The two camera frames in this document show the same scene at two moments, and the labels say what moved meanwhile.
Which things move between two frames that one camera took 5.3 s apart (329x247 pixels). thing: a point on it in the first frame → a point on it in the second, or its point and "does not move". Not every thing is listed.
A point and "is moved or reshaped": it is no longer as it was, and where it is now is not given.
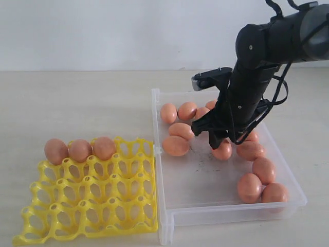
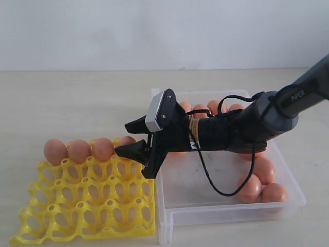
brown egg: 55,151 does not move
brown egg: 182,129 is moved or reshaped
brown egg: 79,150 does not move
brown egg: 275,192 does not move
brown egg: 104,147 does not move
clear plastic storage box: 256,179 does not move
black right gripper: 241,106 → 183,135
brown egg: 223,152 → 125,140
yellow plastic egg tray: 93,197 does not move
